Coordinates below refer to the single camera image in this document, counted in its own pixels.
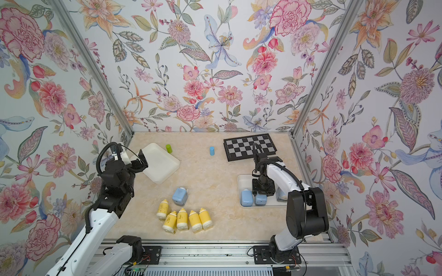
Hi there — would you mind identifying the blue sharpener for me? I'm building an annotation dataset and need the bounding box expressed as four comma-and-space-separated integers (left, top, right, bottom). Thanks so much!
172, 187, 188, 207
276, 188, 288, 202
240, 189, 254, 207
254, 194, 268, 207

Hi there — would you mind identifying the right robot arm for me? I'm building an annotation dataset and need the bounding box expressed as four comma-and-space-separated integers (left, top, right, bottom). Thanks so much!
252, 143, 329, 263

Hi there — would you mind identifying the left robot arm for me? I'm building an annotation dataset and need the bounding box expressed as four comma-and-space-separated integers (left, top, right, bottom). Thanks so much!
47, 142, 148, 276

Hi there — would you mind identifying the right white tray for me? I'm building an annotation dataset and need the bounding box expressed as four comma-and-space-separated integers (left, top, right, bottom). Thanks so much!
237, 175, 287, 208

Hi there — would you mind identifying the white tray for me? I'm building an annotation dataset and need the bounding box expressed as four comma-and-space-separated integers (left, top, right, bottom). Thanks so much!
237, 175, 287, 208
142, 143, 180, 185

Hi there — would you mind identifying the left white tray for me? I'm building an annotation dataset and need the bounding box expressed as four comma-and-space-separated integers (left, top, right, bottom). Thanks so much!
142, 143, 180, 185

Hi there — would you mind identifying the green cylinder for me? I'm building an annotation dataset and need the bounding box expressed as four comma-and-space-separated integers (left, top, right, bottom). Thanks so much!
166, 144, 173, 154

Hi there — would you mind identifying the black white checkerboard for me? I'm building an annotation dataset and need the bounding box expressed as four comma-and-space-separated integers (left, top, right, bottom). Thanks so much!
223, 133, 277, 162

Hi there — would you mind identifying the yellow sharpener far left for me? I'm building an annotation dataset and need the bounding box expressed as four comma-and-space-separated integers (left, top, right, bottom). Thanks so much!
156, 199, 170, 220

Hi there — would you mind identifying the yellow sharpener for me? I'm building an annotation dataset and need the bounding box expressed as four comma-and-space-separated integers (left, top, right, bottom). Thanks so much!
176, 208, 189, 231
156, 199, 170, 220
199, 208, 214, 230
189, 210, 203, 233
162, 211, 177, 233

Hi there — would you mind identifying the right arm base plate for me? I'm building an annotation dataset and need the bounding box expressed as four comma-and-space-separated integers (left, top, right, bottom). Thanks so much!
252, 245, 302, 265

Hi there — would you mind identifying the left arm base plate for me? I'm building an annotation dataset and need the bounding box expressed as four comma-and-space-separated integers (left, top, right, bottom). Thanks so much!
132, 246, 162, 266

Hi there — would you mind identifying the aluminium mounting rail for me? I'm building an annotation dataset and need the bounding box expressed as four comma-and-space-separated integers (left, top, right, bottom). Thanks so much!
55, 243, 353, 276

